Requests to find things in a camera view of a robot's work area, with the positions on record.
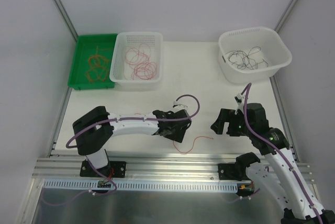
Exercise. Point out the white slotted cable duct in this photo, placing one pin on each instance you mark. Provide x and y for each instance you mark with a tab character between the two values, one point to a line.
155	186

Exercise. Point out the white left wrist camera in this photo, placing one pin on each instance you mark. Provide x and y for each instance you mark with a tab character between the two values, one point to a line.
178	105

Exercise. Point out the aluminium mounting rail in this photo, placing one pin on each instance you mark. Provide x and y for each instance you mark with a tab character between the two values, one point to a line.
140	166

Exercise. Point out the green plastic tray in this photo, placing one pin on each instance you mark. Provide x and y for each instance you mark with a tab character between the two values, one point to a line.
92	62

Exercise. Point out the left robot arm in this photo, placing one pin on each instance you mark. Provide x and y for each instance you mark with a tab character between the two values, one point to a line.
95	128

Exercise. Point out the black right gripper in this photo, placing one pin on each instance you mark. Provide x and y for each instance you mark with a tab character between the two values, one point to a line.
226	123

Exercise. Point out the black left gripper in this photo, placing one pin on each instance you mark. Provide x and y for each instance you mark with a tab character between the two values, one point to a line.
180	129

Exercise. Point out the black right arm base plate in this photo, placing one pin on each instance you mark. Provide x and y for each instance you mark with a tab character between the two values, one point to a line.
227	171

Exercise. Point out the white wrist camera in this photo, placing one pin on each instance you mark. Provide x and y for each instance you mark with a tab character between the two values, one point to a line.
178	105
240	99

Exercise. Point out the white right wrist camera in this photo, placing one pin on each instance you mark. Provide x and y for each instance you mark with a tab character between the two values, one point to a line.
240	99

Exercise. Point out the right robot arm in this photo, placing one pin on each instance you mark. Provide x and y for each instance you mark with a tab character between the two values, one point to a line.
287	186

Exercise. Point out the white perforated plastic basket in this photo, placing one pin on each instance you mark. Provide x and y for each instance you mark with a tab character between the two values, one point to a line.
137	59

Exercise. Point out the white plastic tub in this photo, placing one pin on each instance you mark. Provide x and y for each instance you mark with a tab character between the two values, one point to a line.
252	54

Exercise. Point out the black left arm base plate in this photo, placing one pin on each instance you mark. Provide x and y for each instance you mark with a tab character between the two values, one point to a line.
115	169

